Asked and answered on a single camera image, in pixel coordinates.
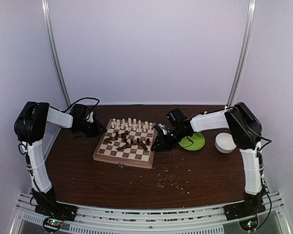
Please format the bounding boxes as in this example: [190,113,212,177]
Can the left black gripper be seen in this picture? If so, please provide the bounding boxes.
[78,119,108,138]

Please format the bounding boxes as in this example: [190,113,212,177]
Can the wooden chess board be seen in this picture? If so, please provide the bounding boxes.
[93,120,157,169]

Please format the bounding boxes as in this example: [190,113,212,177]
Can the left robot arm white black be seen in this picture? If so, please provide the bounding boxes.
[14,101,107,216]

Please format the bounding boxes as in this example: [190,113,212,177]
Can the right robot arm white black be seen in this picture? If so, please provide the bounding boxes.
[151,102,264,215]

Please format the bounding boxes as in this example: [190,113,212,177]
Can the white chess pieces row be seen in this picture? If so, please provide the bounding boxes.
[108,117,154,132]

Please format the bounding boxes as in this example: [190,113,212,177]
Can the green plate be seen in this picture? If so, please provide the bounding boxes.
[178,133,206,151]

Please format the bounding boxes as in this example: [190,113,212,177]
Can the white bowl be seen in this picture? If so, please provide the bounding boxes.
[215,133,236,154]

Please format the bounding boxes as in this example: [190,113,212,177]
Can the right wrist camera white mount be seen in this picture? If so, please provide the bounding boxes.
[154,123,171,135]

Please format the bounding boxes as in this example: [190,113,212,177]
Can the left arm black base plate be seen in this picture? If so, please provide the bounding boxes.
[35,203,78,221]

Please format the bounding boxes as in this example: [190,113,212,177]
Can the front aluminium rail base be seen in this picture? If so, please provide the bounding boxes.
[12,191,288,234]

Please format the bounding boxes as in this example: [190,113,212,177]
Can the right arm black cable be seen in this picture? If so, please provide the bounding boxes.
[256,136,272,156]

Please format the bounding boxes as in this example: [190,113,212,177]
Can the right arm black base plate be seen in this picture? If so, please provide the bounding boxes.
[223,202,266,221]

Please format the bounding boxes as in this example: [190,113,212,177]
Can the left aluminium frame post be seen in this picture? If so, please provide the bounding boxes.
[41,0,71,107]

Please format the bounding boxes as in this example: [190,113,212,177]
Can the aluminium frame post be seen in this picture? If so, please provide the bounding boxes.
[227,0,257,106]
[41,0,71,107]

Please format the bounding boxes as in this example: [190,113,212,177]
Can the right aluminium frame post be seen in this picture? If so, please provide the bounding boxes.
[227,0,257,106]

